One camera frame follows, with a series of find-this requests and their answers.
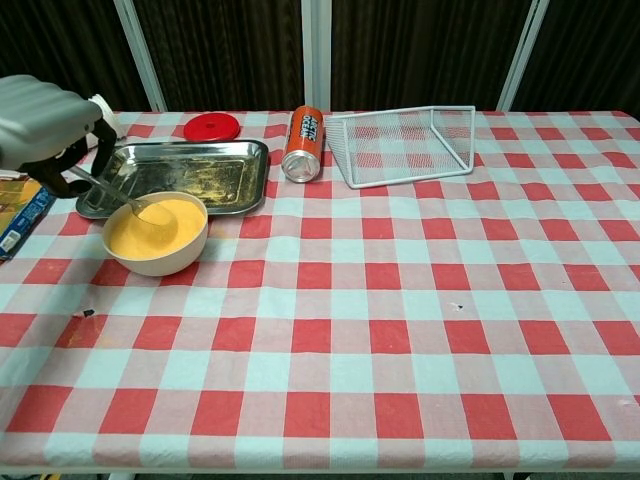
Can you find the silver metal spoon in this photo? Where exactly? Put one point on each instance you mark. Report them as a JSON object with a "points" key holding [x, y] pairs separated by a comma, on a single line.
{"points": [[107, 187]]}

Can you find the yellow bowl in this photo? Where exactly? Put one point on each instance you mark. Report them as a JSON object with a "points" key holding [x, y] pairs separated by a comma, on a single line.
{"points": [[160, 266]]}

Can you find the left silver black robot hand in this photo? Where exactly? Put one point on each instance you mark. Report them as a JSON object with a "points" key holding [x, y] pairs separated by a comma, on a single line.
{"points": [[45, 120]]}

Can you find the red round plastic lid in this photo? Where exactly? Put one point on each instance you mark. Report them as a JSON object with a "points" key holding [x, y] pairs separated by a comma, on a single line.
{"points": [[212, 127]]}

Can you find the red white checkered tablecloth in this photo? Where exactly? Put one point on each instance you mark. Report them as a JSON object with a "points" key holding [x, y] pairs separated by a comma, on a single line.
{"points": [[350, 300]]}

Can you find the white partition post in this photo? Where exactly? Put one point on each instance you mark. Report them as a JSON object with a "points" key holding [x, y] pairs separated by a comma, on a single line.
{"points": [[316, 55], [140, 55], [522, 55]]}

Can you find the stacked white paper cups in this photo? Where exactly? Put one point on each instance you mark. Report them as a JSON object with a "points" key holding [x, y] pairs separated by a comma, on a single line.
{"points": [[117, 127]]}

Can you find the dark brown curtain panel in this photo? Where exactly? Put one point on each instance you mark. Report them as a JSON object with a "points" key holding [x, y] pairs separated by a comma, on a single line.
{"points": [[225, 50], [55, 35], [590, 50], [420, 50]]}

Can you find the orange soda can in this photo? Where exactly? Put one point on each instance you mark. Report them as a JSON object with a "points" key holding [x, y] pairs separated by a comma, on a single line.
{"points": [[303, 140]]}

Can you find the stainless steel rectangular tray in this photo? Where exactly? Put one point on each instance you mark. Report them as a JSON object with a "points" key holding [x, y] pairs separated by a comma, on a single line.
{"points": [[200, 170]]}

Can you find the yellow powder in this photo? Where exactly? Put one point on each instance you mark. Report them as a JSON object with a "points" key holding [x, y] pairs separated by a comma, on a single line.
{"points": [[190, 230]]}

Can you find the yellow blue cardboard box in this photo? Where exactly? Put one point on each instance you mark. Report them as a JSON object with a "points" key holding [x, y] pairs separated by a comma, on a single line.
{"points": [[20, 220]]}

